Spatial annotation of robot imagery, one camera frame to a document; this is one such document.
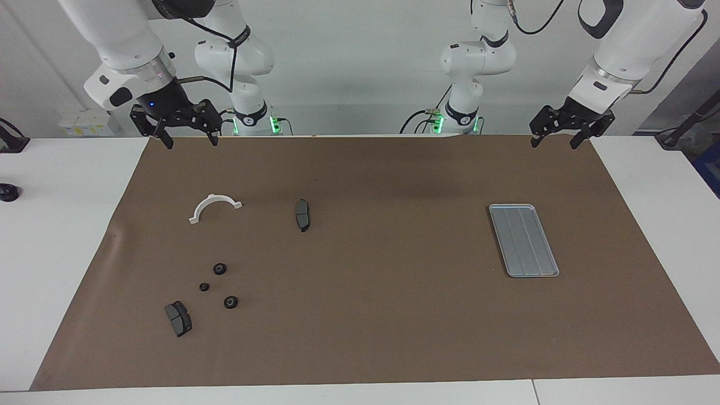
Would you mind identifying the blue box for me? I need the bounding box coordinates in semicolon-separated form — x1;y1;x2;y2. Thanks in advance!
691;141;720;199

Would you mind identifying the silver metal tray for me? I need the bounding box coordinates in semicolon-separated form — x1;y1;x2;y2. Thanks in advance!
488;204;560;278

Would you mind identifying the white wall socket box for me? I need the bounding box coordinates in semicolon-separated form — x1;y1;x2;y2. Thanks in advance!
58;109;122;137

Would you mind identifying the black arm base cable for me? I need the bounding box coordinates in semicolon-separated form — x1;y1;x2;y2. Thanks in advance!
218;108;294;136
399;84;453;134

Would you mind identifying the brown table mat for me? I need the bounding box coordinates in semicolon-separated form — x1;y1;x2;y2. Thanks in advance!
29;134;720;392

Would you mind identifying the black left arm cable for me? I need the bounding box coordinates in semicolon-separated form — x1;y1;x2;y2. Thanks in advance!
506;0;708;95

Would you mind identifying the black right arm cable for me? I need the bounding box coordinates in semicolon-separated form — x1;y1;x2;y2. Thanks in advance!
179;17;251;93

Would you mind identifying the black stand pole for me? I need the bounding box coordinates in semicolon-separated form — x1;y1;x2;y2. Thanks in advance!
655;90;720;150

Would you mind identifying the black table clamp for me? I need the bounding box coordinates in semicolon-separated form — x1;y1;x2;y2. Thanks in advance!
0;118;31;154

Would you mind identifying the short dark grey brake pad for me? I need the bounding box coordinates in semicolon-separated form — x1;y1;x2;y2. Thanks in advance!
164;301;193;338

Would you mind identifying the white curved plastic bracket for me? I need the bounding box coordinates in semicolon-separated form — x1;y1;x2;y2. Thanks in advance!
188;193;243;225

